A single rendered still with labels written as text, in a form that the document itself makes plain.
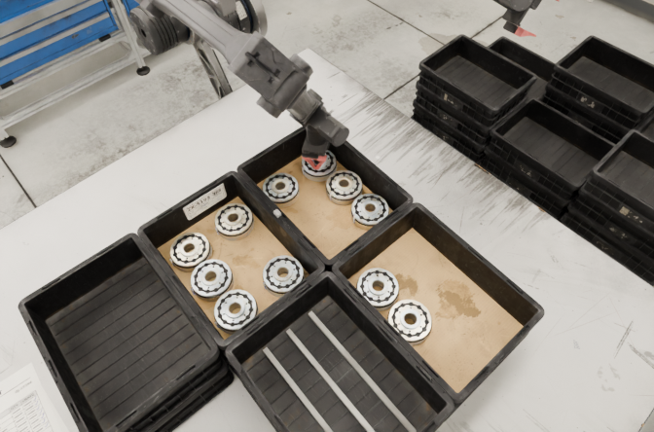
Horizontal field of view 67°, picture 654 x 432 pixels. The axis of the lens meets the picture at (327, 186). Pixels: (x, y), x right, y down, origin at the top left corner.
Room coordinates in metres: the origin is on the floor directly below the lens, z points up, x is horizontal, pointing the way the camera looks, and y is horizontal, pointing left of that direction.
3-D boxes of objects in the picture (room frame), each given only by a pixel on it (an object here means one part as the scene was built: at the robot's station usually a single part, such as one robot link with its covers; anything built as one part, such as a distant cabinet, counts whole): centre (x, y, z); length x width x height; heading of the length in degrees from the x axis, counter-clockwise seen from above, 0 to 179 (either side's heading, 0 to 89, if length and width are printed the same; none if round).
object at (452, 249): (0.48, -0.24, 0.87); 0.40 x 0.30 x 0.11; 39
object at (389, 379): (0.30, -0.01, 0.87); 0.40 x 0.30 x 0.11; 39
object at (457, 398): (0.48, -0.24, 0.92); 0.40 x 0.30 x 0.02; 39
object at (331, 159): (0.93, 0.02, 0.86); 0.10 x 0.10 x 0.01
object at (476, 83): (1.62, -0.64, 0.37); 0.40 x 0.30 x 0.45; 41
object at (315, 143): (0.93, 0.02, 0.98); 0.10 x 0.07 x 0.07; 166
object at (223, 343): (0.61, 0.24, 0.92); 0.40 x 0.30 x 0.02; 39
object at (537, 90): (1.88, -0.95, 0.26); 0.40 x 0.30 x 0.23; 41
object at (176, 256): (0.65, 0.36, 0.86); 0.10 x 0.10 x 0.01
